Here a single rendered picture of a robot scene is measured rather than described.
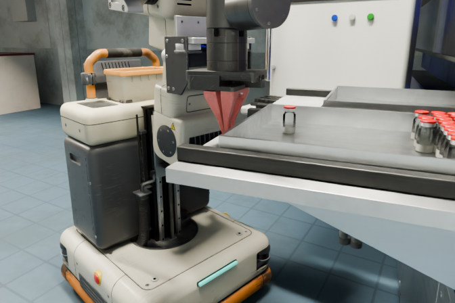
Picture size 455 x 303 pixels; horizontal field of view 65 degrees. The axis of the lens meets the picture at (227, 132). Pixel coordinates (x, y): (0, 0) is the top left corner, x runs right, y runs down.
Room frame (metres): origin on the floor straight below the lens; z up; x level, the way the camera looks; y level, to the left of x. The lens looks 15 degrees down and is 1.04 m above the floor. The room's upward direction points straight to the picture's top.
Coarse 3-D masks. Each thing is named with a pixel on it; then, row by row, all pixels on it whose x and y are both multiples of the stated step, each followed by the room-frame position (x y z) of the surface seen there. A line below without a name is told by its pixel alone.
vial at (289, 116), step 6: (288, 114) 0.58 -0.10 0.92; (294, 114) 0.58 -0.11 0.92; (282, 120) 0.59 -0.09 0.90; (288, 120) 0.58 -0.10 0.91; (294, 120) 0.58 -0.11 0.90; (282, 126) 0.59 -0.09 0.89; (288, 126) 0.58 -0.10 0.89; (294, 126) 0.58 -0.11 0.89; (288, 132) 0.58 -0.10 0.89; (294, 132) 0.58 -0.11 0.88
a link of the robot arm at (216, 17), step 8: (208, 0) 0.50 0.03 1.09; (216, 0) 0.49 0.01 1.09; (224, 0) 0.48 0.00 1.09; (208, 8) 0.50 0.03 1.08; (216, 8) 0.49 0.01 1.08; (224, 8) 0.48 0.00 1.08; (208, 16) 0.50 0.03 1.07; (216, 16) 0.49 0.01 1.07; (224, 16) 0.48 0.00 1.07; (208, 24) 0.50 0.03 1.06; (216, 24) 0.49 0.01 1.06; (224, 24) 0.48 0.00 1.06; (224, 32) 0.49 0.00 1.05
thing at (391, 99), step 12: (336, 96) 0.94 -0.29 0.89; (348, 96) 0.96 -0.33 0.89; (360, 96) 0.95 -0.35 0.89; (372, 96) 0.93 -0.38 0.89; (384, 96) 0.92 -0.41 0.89; (396, 96) 0.91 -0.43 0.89; (408, 96) 0.90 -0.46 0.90; (420, 96) 0.89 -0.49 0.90; (432, 96) 0.88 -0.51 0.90; (444, 96) 0.87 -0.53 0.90; (348, 108) 0.71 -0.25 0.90; (360, 108) 0.70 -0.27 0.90; (372, 108) 0.70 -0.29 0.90; (384, 108) 0.69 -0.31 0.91; (396, 108) 0.68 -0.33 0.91; (408, 108) 0.67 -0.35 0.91; (420, 108) 0.66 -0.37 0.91; (432, 108) 0.66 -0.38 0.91; (444, 108) 0.65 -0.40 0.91
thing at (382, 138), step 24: (264, 120) 0.64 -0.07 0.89; (312, 120) 0.66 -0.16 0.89; (336, 120) 0.64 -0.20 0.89; (360, 120) 0.63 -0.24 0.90; (384, 120) 0.61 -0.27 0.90; (408, 120) 0.60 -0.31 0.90; (240, 144) 0.44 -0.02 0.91; (264, 144) 0.43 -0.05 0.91; (288, 144) 0.41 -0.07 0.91; (312, 144) 0.52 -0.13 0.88; (336, 144) 0.52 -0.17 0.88; (360, 144) 0.52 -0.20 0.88; (384, 144) 0.52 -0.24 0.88; (408, 144) 0.52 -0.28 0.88; (408, 168) 0.37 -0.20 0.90; (432, 168) 0.36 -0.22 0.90
